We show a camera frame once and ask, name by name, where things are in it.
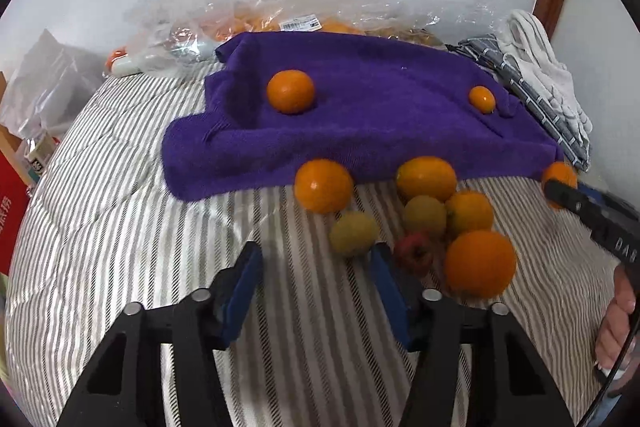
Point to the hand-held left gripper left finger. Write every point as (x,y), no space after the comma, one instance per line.
(242,297)

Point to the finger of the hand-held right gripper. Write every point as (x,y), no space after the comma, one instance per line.
(570,202)
(600,198)

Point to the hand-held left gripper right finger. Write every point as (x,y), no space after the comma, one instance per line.
(387,287)

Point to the small orange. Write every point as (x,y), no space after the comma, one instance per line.
(482,99)
(562,172)
(472,212)

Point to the small red apple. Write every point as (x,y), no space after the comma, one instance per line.
(415,253)

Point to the small yellow-green apple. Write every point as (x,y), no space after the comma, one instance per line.
(354,233)

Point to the olive green apple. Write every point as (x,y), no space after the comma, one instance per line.
(424,217)

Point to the yellowish orange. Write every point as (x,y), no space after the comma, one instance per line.
(426,177)

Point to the person's right hand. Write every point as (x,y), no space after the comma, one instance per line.
(612,337)

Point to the grey checked cloth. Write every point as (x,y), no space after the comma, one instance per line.
(540,109)

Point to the white striped cloth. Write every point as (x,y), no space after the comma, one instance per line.
(545,62)

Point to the grey striped bedsheet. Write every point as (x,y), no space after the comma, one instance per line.
(125,207)

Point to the purple towel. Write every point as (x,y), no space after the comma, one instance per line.
(375,117)

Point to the person's blue jeans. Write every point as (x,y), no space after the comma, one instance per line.
(612,408)

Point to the tan lumpy produce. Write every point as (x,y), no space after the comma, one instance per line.
(415,36)

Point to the red box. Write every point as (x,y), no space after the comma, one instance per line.
(10,217)

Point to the white printed box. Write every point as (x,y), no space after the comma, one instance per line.
(39,157)

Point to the silver foil pack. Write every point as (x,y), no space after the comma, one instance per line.
(187,43)

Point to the white bottle with orange cap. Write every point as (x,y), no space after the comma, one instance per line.
(125,64)

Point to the pile of bagged oranges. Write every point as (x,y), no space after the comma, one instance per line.
(250,24)

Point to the white barcode label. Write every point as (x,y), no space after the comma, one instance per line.
(300,24)

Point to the crumpled translucent plastic bag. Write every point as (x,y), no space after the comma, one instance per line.
(45,82)

